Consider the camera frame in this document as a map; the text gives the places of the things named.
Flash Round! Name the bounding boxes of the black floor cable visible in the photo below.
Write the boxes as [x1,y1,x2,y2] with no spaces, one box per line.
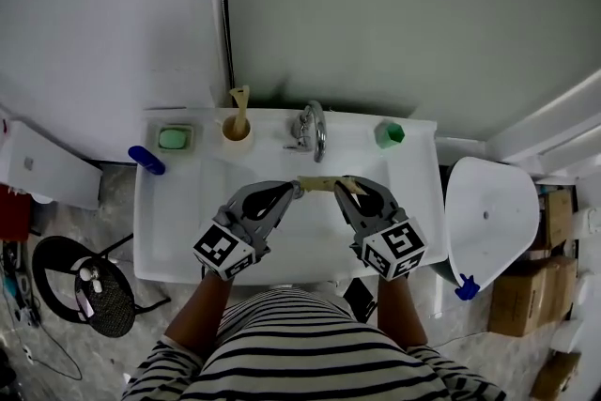
[0,328,84,382]

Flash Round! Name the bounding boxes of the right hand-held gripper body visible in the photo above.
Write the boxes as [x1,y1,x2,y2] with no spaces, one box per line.
[349,207,429,282]

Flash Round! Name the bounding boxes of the white sink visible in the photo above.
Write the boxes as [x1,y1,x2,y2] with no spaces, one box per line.
[133,106,450,286]

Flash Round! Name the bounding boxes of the chrome faucet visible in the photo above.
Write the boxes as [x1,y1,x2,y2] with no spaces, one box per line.
[283,100,328,164]

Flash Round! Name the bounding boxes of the small cardboard box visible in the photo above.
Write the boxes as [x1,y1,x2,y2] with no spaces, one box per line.
[544,190,575,250]

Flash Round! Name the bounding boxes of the blue rubber glove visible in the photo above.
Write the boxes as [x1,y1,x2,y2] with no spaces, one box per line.
[454,272,481,301]

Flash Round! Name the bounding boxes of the green soap bar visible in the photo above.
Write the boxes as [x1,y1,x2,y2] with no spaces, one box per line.
[158,129,187,150]

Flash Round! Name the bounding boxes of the large cardboard box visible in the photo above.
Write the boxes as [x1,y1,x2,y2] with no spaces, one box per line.
[487,255,578,338]

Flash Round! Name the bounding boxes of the green cup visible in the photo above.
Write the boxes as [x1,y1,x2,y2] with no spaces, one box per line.
[374,119,406,150]

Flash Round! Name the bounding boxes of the person's left forearm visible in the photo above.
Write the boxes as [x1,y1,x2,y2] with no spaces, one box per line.
[163,271,234,362]

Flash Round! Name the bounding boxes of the red box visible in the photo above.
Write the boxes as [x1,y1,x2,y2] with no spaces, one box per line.
[0,190,33,240]

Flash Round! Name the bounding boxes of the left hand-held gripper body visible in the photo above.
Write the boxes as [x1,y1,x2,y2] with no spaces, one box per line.
[192,208,272,282]

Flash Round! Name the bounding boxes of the white wall box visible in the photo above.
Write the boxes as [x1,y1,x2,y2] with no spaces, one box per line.
[0,110,104,210]

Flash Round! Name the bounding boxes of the person's right forearm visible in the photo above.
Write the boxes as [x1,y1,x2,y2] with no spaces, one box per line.
[377,274,429,348]

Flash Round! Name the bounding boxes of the flat cardboard box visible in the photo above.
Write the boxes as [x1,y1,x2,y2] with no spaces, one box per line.
[530,351,583,401]

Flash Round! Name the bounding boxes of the beige cup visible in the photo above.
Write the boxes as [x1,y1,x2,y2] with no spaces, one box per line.
[220,115,254,151]

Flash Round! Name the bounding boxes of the black mesh bag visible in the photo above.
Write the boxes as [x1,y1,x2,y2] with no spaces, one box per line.
[73,255,137,338]

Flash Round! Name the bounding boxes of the wooden toothbrush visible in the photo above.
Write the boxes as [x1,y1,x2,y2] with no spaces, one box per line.
[228,84,251,137]
[297,175,367,196]

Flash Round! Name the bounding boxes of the white freestanding basin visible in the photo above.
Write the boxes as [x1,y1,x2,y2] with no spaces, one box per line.
[443,156,541,290]

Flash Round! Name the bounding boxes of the person in striped shirt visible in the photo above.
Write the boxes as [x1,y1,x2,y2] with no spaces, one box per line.
[121,287,508,401]

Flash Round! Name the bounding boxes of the black round stool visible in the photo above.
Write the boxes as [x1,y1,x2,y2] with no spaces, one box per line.
[31,232,170,339]

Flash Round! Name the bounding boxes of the large grey mirror panel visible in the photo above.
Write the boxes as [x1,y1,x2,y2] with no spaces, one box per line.
[224,0,601,142]

